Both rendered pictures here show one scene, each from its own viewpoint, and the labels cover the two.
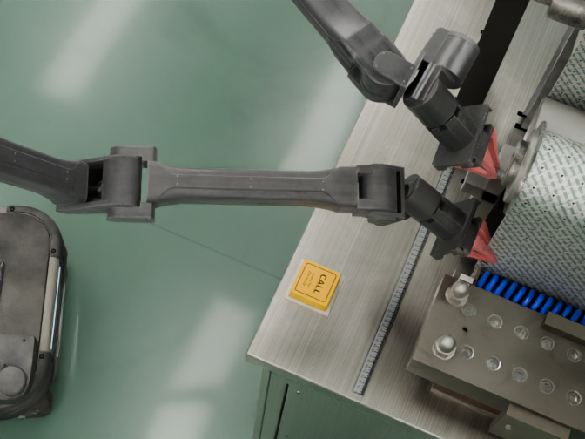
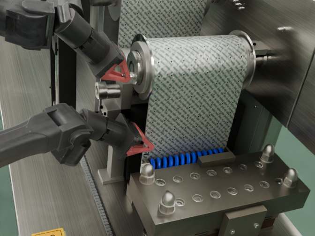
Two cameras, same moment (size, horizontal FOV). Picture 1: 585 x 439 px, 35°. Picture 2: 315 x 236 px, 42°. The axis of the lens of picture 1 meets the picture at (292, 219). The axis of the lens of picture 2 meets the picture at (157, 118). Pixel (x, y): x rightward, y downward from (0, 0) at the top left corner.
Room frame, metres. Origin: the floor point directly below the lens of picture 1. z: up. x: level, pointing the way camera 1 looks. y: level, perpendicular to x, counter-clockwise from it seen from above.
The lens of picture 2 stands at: (0.08, 0.18, 1.67)
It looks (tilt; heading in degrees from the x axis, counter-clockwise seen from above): 33 degrees down; 318
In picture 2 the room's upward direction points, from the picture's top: 8 degrees clockwise
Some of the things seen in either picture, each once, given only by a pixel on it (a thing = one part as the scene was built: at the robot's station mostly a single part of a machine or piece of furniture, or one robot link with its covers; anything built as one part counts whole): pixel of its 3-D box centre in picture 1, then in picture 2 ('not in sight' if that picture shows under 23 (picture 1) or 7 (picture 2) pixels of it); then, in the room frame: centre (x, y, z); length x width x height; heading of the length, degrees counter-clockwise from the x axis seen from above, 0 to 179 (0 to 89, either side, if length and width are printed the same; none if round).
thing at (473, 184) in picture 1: (472, 200); (113, 132); (0.78, -0.29, 1.05); 0.06 x 0.05 x 0.31; 75
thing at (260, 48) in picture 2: not in sight; (256, 47); (0.65, -0.61, 1.28); 0.06 x 0.05 x 0.02; 75
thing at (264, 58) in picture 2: not in sight; (250, 59); (0.65, -0.61, 1.25); 0.07 x 0.04 x 0.04; 75
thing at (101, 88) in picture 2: not in sight; (101, 90); (0.79, -0.26, 1.18); 0.04 x 0.02 x 0.04; 165
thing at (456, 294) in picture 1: (460, 290); (147, 172); (0.61, -0.28, 1.05); 0.04 x 0.04 x 0.04
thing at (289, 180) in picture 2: not in sight; (291, 176); (0.43, -0.57, 1.05); 0.04 x 0.04 x 0.04
